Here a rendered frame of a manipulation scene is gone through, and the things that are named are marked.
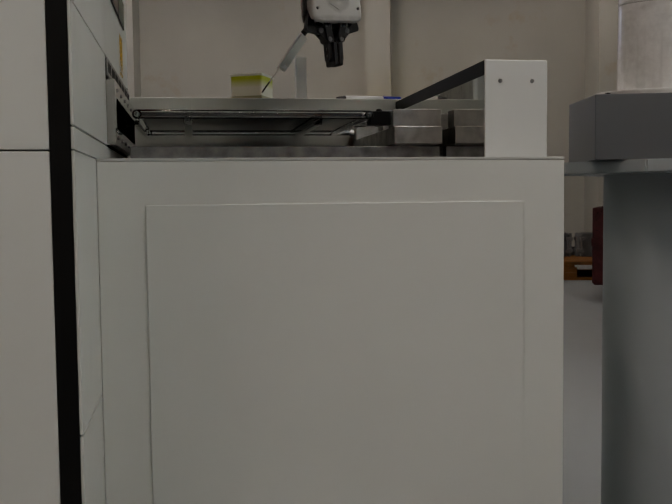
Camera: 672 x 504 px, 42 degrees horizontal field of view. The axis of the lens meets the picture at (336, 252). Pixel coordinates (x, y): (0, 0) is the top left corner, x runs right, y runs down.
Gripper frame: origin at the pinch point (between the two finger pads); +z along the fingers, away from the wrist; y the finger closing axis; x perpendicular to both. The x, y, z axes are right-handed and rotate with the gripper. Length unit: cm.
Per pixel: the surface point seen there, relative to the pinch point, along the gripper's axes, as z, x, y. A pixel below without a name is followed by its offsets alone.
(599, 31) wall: -107, 552, 701
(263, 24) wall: -168, 864, 446
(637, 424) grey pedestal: 65, -39, 27
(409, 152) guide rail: 18.4, -16.2, 2.8
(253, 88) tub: 1.6, 35.2, 1.5
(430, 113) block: 12.4, -19.8, 4.9
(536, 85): 10.7, -40.8, 7.9
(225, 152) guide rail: 15.9, -4.7, -24.9
